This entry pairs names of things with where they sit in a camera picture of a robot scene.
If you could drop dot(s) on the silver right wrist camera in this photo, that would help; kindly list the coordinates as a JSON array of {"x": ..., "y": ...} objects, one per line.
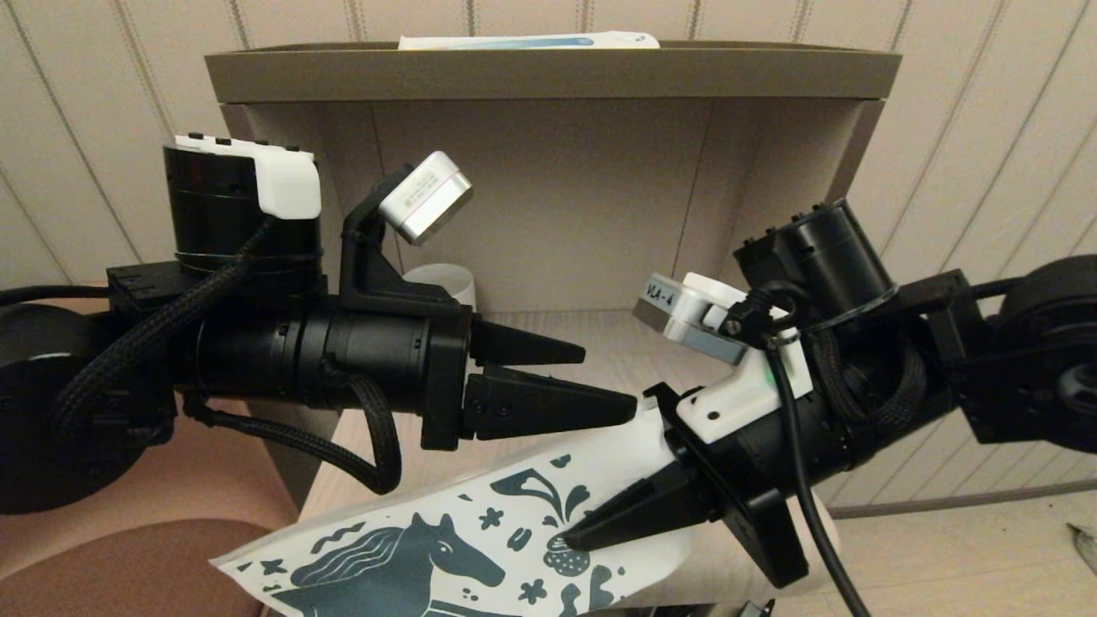
[{"x": 677, "y": 313}]

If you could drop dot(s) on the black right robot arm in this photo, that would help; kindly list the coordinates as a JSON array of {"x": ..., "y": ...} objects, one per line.
[{"x": 1028, "y": 360}]

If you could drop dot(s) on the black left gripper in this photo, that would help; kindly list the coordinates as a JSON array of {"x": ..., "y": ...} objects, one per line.
[{"x": 386, "y": 360}]

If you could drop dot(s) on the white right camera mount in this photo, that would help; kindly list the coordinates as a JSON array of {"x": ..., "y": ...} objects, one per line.
[{"x": 737, "y": 403}]

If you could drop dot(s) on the grey object on floor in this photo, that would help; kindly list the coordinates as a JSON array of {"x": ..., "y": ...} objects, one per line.
[{"x": 1085, "y": 548}]

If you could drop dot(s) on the white blue toothpaste box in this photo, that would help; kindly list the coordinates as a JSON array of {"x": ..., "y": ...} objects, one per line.
[{"x": 523, "y": 40}]

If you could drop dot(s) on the white horse-print zipper pouch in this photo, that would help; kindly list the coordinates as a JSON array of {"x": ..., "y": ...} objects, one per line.
[{"x": 394, "y": 557}]

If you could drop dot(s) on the black items under table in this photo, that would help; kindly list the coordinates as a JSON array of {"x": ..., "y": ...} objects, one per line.
[{"x": 761, "y": 610}]

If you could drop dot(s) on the brown upholstered chair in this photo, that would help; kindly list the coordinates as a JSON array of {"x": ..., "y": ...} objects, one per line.
[{"x": 128, "y": 574}]

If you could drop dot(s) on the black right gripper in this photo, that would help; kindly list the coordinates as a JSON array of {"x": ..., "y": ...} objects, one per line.
[{"x": 763, "y": 463}]

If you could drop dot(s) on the white ribbed ceramic mug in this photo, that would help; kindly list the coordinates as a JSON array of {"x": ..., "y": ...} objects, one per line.
[{"x": 446, "y": 278}]

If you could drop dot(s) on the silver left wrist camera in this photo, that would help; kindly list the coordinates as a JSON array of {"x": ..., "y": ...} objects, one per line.
[{"x": 426, "y": 199}]

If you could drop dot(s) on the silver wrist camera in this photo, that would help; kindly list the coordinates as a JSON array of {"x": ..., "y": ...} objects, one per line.
[
  {"x": 677, "y": 313},
  {"x": 426, "y": 199}
]

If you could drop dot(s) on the brown beige shelf unit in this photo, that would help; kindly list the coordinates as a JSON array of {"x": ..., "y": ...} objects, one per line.
[{"x": 548, "y": 77}]

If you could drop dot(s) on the black left camera bracket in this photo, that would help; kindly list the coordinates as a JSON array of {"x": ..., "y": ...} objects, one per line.
[{"x": 368, "y": 274}]

